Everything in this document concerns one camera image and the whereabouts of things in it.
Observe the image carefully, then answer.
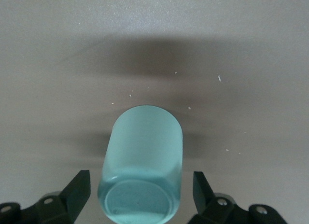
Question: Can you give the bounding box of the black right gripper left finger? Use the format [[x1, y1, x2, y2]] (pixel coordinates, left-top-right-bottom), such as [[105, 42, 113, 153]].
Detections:
[[0, 170, 91, 224]]

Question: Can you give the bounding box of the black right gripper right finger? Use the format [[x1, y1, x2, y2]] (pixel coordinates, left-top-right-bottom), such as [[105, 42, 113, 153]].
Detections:
[[190, 171, 289, 224]]

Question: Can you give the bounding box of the pale green plastic cup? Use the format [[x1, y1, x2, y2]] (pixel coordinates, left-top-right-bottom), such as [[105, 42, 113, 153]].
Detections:
[[97, 104, 183, 224]]

